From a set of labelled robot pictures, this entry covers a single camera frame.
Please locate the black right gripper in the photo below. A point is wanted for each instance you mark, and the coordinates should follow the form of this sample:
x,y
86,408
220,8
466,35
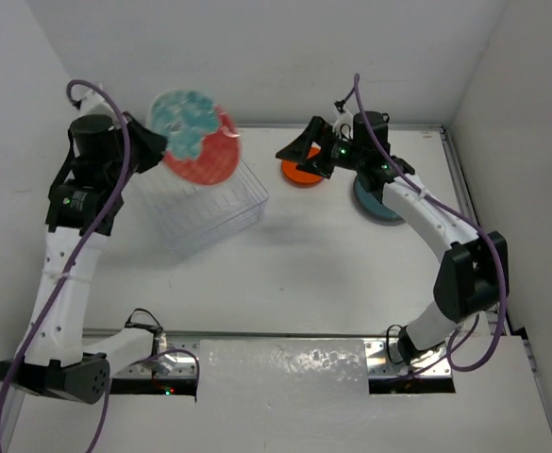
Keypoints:
x,y
299,148

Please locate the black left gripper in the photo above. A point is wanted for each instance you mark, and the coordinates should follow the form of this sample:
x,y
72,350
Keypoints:
x,y
155,143

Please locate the red and teal plate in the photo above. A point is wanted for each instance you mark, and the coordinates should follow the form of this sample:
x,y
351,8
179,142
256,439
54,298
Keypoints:
x,y
203,142

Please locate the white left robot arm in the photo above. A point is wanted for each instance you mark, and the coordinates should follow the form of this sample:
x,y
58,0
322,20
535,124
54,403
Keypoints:
x,y
56,364

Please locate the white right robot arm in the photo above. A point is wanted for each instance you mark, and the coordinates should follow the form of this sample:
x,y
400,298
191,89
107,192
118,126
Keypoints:
x,y
473,273

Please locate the white front cover board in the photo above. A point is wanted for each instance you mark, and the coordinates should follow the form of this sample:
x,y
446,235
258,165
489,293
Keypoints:
x,y
301,396

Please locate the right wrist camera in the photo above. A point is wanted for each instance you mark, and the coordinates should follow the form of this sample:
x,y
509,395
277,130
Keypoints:
x,y
344,120

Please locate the clear wire dish rack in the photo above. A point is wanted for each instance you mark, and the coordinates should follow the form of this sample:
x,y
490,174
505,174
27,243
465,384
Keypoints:
x,y
189,218

